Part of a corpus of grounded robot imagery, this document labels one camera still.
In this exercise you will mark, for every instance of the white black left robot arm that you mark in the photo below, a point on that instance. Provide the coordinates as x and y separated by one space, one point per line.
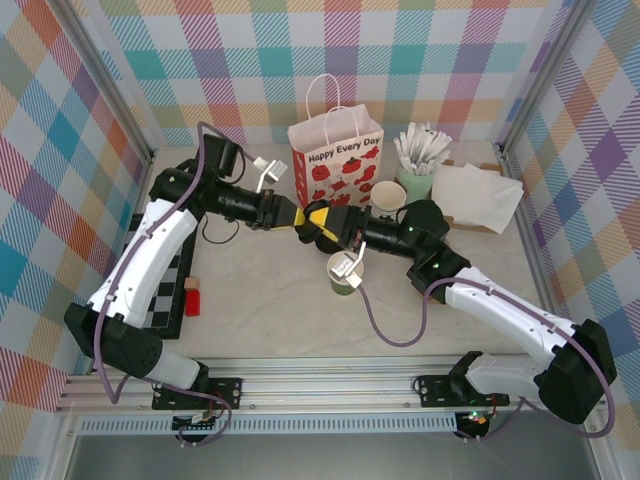
145 260

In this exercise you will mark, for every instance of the green paper coffee cup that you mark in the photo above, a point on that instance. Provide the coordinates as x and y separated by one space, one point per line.
340 287

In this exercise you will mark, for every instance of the aluminium frame post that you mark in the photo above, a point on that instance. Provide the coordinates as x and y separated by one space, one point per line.
542 75
112 87

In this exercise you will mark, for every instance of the black plastic cup lid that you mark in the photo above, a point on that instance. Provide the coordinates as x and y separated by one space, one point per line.
306 234

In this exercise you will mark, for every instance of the mint green tin holder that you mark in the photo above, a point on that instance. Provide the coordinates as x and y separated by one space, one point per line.
417 187

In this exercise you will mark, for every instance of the red block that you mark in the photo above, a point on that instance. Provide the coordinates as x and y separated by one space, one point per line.
193 302

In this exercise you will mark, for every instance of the stack of white napkins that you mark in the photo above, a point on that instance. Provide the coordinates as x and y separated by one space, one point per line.
475 195
467 226

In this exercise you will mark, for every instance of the aluminium side rail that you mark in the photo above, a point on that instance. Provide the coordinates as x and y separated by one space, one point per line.
550 305

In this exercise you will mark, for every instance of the small circuit board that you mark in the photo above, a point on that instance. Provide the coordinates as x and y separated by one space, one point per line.
477 419
200 419

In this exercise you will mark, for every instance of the white red paper gift bag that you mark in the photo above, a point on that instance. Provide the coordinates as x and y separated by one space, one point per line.
345 170

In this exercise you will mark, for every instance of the black chessboard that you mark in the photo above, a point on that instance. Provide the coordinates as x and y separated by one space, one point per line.
167 300

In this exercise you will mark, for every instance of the small wooden block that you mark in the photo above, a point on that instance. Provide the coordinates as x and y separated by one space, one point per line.
191 283

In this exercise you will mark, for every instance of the bundle of white stick packets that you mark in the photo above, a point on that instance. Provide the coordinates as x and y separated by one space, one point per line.
422 147

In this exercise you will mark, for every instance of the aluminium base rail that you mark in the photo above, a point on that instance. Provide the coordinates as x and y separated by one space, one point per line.
325 380

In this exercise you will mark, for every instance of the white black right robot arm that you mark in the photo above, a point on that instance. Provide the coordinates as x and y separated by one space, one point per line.
500 305

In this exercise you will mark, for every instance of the stack of paper cups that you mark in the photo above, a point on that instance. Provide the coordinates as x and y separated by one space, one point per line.
387 195

